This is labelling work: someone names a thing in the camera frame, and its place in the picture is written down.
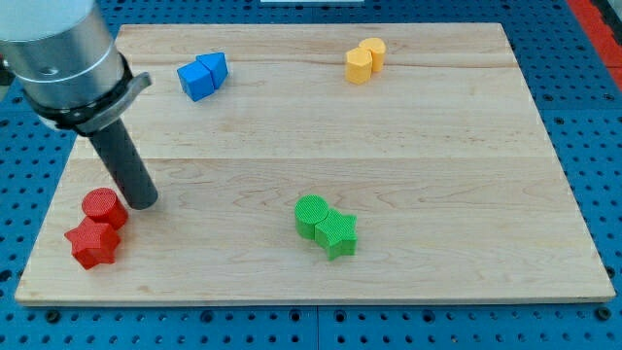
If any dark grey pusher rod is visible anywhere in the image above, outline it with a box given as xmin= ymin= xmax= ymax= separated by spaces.
xmin=89 ymin=120 xmax=158 ymax=210

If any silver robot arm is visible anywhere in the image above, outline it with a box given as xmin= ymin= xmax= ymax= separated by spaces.
xmin=1 ymin=0 xmax=158 ymax=210

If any red star block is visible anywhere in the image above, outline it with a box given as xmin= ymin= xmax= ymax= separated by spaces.
xmin=64 ymin=217 xmax=121 ymax=269

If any green star block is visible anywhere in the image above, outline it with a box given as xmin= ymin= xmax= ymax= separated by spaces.
xmin=315 ymin=209 xmax=358 ymax=261

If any red cylinder block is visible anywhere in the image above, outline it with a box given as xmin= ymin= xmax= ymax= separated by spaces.
xmin=82 ymin=188 xmax=128 ymax=229

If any blue cube block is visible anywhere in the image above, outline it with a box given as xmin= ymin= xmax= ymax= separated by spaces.
xmin=177 ymin=61 xmax=215 ymax=102

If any blue triangular block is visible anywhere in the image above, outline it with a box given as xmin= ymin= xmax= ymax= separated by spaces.
xmin=196 ymin=52 xmax=228 ymax=89

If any wooden board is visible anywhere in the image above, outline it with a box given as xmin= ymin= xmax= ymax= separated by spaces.
xmin=15 ymin=22 xmax=615 ymax=307

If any green cylinder block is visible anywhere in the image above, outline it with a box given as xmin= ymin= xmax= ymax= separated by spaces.
xmin=294 ymin=194 xmax=329 ymax=239

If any yellow hexagon block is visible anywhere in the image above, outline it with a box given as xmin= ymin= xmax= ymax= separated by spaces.
xmin=345 ymin=48 xmax=372 ymax=85

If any yellow heart block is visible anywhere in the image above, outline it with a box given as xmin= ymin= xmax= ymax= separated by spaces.
xmin=359 ymin=37 xmax=387 ymax=73

